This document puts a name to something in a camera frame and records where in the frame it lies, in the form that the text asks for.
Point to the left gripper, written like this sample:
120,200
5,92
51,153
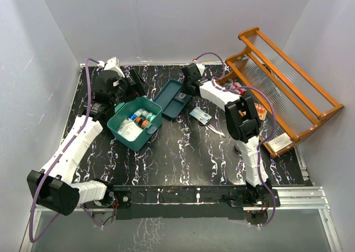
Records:
141,87

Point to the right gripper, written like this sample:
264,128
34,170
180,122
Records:
184,90

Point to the blue white medicine box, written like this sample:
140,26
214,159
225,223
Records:
137,114

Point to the white medicine bottle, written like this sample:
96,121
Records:
148,115

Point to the brown medicine bottle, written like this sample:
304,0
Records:
142,122

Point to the blue white blister card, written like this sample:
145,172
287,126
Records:
201,116

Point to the white gauze pack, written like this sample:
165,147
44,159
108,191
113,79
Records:
129,130

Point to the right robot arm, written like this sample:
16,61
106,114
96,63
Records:
243,125

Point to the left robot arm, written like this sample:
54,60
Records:
52,187

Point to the green medicine box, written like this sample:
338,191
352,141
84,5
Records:
125,110

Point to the dark teal divider tray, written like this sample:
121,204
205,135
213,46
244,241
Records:
171,100

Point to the small metal scissors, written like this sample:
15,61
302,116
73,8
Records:
215,130

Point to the red white small box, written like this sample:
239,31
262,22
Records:
238,88

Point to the orange patterned card pack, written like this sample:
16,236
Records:
261,111

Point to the orange wooden shelf rack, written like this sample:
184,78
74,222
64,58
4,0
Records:
301,105

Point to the white label box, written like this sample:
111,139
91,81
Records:
280,142

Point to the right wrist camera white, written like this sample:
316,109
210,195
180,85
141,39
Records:
201,68

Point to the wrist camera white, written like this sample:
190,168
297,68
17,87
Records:
111,64
201,68

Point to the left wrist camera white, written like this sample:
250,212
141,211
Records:
111,64

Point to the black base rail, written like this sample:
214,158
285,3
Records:
186,201

